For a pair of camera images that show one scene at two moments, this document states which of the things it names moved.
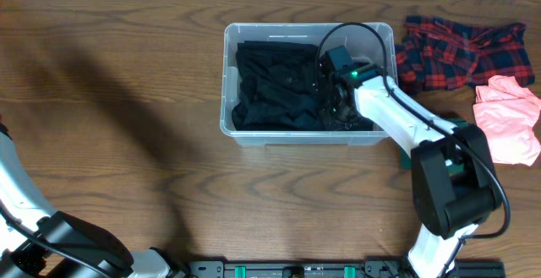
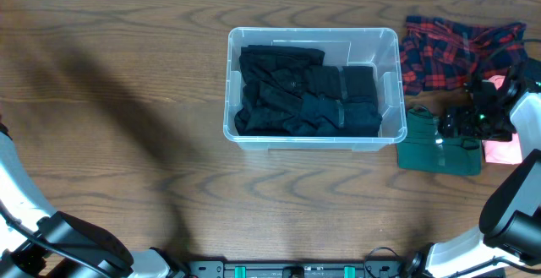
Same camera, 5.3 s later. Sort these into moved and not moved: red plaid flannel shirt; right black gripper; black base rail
Moved: right black gripper
Not moved: red plaid flannel shirt; black base rail
